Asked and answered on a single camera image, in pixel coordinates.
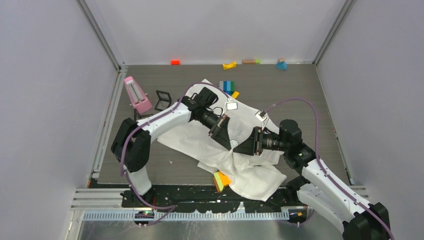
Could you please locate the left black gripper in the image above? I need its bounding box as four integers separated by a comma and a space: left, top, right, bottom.
198, 108, 232, 151

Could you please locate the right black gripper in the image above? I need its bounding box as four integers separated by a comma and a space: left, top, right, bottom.
233, 126, 289, 157

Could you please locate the white shirt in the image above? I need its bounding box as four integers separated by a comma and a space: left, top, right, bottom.
157, 84, 287, 201

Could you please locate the black frame display box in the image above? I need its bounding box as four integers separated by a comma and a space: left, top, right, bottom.
154, 90, 172, 111

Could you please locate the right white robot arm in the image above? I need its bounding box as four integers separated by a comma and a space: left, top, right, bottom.
234, 119, 394, 240

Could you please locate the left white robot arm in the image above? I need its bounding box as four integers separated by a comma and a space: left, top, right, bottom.
111, 86, 232, 207

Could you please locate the orange yellow block pile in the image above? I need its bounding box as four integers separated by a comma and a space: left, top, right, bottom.
213, 171, 232, 193

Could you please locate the grey blue green block stack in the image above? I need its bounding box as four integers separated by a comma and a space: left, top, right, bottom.
218, 81, 235, 95

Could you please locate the yellow arch block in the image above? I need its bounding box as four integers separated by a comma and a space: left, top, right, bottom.
222, 61, 237, 70

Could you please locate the tan and green block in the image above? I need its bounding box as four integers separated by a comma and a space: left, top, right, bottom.
242, 58, 261, 65

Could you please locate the blue triangle block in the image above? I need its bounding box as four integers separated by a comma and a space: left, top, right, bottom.
275, 58, 288, 71

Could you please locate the pink metronome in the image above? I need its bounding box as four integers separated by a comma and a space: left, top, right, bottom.
124, 76, 153, 114

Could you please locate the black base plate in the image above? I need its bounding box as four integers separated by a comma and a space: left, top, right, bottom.
141, 185, 312, 217

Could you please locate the red block at wall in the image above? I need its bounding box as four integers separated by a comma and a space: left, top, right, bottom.
170, 59, 181, 65

